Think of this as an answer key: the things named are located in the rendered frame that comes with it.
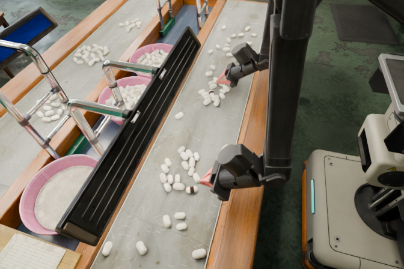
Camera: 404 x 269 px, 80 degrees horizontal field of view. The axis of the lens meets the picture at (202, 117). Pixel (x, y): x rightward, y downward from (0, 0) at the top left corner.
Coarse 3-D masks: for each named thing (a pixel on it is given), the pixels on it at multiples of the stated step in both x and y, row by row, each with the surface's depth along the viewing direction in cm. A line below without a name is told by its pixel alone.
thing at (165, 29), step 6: (156, 0) 135; (168, 0) 148; (156, 6) 138; (162, 6) 142; (168, 6) 152; (174, 18) 161; (162, 24) 146; (168, 24) 154; (162, 30) 149; (168, 30) 156; (162, 36) 150
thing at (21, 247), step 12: (12, 240) 67; (24, 240) 67; (36, 240) 67; (12, 252) 65; (24, 252) 65; (36, 252) 65; (48, 252) 65; (60, 252) 65; (0, 264) 64; (12, 264) 64; (24, 264) 64; (36, 264) 63; (48, 264) 63
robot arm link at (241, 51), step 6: (234, 48) 96; (240, 48) 92; (246, 48) 92; (234, 54) 94; (240, 54) 93; (246, 54) 93; (252, 54) 93; (258, 54) 98; (240, 60) 95; (246, 60) 94; (258, 60) 96; (264, 60) 91; (258, 66) 93; (264, 66) 92
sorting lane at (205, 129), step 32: (224, 32) 141; (256, 32) 140; (224, 64) 122; (192, 96) 108; (192, 128) 96; (224, 128) 96; (160, 160) 87; (160, 192) 79; (128, 224) 73; (160, 224) 73; (192, 224) 73; (96, 256) 68; (128, 256) 67; (160, 256) 67
